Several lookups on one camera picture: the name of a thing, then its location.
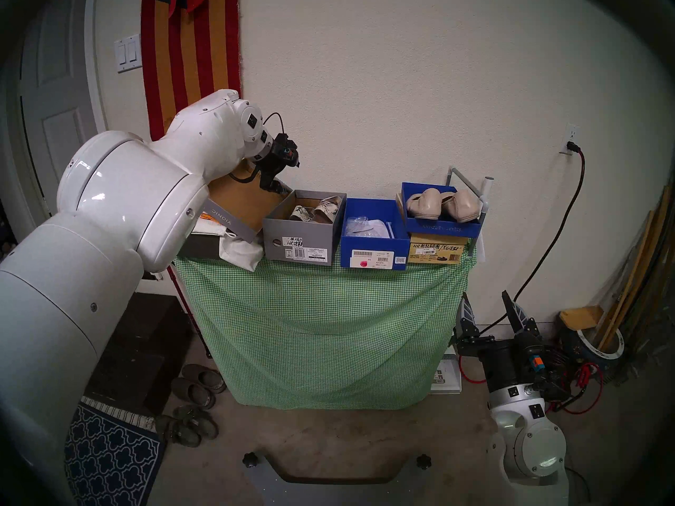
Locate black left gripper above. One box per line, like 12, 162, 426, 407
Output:
257, 133, 300, 196

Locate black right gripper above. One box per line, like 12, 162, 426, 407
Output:
456, 290, 554, 400

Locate grey Vionic shoe box lid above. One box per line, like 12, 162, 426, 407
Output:
203, 160, 285, 243

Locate grey cardboard shoe box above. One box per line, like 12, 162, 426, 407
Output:
262, 190, 348, 266

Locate white flat box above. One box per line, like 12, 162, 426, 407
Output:
430, 355, 462, 395

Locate tan cardboard shoe box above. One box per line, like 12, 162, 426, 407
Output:
409, 233, 468, 265

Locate dark brown shoe box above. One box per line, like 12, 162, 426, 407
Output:
177, 235, 222, 260

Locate blue shoe box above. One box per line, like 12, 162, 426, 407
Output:
340, 198, 411, 271

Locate blue shoe box lid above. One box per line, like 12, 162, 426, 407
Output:
401, 182, 481, 239

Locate beige ballet flat shoe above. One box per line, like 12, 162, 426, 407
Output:
440, 189, 480, 223
404, 188, 443, 219

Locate white cloth dust bag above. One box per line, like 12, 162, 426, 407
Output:
219, 230, 265, 273

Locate yellow padded envelope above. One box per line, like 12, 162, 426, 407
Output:
559, 306, 604, 332

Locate clear plastic bag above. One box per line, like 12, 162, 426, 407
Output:
345, 215, 393, 239

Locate blue bucket with white rim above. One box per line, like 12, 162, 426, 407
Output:
559, 320, 625, 379

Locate green checkered tablecloth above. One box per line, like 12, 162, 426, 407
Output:
171, 244, 477, 411

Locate red walking cane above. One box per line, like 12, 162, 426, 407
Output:
168, 265, 211, 358

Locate bundle of wooden sticks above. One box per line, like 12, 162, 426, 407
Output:
596, 186, 675, 353

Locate dark brown wooden steps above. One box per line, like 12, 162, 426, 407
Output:
84, 293, 193, 416

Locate brown slipper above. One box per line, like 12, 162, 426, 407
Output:
182, 364, 227, 394
170, 377, 216, 410

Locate white panel door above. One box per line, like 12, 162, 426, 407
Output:
16, 0, 106, 216

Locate blue white patterned rug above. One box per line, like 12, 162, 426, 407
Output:
63, 397, 167, 506

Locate black cable reel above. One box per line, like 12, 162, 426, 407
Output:
546, 344, 581, 403

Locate black red power cable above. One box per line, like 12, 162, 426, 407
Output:
480, 141, 586, 337

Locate red yellow striped wall flag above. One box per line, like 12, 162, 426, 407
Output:
141, 0, 242, 142

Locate white wall outlet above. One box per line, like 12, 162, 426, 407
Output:
560, 123, 581, 156

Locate white light switch plate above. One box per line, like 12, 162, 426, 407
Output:
114, 34, 143, 73

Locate white door frame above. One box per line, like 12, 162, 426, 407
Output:
84, 0, 114, 137

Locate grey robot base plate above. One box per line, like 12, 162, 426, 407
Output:
243, 452, 432, 506

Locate olive strap sandal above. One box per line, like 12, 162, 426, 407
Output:
155, 414, 202, 448
174, 405, 219, 440

